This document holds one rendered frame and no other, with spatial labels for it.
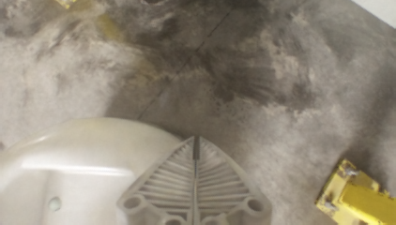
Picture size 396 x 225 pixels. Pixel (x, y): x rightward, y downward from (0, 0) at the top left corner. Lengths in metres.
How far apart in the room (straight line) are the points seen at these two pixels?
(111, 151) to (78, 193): 0.15
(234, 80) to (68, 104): 0.75
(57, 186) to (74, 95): 0.47
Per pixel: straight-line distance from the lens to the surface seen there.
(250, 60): 0.75
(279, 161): 0.74
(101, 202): 0.44
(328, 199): 0.87
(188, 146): 0.16
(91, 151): 0.35
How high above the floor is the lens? 0.64
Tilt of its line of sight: 80 degrees down
